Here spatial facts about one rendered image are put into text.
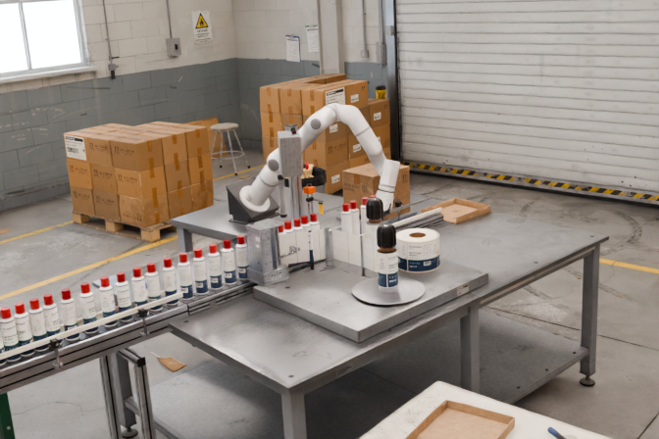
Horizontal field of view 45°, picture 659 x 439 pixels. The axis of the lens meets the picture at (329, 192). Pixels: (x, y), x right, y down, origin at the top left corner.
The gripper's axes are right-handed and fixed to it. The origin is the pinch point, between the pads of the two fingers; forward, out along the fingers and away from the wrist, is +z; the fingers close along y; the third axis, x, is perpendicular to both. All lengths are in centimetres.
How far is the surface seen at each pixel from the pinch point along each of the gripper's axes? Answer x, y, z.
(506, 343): 69, 46, 52
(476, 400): -80, 133, 44
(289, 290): -75, 27, 34
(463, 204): 75, -6, -16
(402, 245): -34, 48, 6
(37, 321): -174, 3, 57
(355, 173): 6.4, -31.1, -20.8
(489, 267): 9, 66, 9
